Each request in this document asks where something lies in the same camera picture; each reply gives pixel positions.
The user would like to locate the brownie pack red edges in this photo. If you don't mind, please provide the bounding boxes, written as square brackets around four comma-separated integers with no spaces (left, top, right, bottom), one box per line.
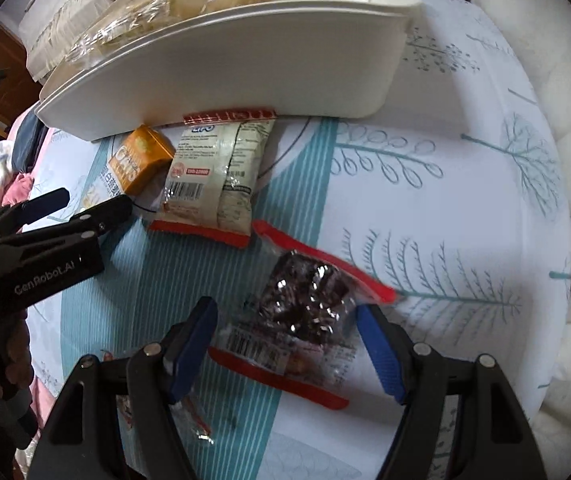
[208,220,397,411]

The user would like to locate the oats bar packet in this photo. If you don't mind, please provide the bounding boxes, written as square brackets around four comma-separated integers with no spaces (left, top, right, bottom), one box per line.
[78,123,177,212]

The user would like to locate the LiPO biscuit packet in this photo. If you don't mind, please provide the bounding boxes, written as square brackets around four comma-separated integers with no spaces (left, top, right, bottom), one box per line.
[149,107,277,248]

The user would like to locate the round cracker clear pack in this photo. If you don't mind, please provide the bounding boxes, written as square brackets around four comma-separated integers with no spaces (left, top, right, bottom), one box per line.
[65,0,208,68]

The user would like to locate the person's left hand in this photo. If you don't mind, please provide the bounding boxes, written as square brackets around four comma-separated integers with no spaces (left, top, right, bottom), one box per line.
[0,318,34,399]

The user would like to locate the pink bed blanket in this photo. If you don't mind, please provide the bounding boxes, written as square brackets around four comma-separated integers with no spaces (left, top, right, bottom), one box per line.
[0,106,52,321]

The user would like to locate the navy folded garment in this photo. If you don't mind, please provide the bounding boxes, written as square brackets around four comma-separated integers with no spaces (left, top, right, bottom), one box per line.
[11,110,48,174]

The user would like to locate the tree-patterned tablecloth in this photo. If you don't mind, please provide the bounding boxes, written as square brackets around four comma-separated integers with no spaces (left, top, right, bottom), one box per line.
[25,0,571,480]

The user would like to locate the wooden door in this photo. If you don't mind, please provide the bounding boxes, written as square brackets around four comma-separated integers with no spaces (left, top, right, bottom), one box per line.
[0,26,42,138]

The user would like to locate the white plastic storage bin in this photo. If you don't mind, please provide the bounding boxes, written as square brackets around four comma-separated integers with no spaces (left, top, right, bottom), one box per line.
[35,0,421,141]

